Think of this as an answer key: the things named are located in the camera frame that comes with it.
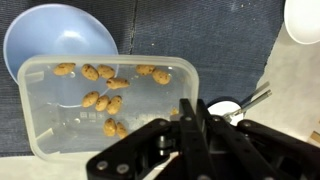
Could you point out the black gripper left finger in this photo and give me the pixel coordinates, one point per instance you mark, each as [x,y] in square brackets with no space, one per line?
[133,150]

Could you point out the clear plastic lunchbox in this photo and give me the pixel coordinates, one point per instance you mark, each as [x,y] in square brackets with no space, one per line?
[60,133]

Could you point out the large white plate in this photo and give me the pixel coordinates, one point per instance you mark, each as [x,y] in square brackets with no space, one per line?
[305,20]

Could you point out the small orange crumb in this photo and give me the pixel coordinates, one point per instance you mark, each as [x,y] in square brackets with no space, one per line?
[174,111]

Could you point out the metal spoon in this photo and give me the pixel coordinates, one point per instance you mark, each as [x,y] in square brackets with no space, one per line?
[256,98]

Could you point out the blue bowl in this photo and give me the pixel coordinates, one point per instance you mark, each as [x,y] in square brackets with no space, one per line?
[56,33]

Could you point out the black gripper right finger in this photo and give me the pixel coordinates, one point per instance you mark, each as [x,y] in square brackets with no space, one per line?
[260,150]

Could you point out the dark blue cloth placemat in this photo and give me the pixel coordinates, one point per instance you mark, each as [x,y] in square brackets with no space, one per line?
[206,40]
[13,116]

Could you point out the small white saucer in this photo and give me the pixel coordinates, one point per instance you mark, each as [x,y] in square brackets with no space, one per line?
[221,107]

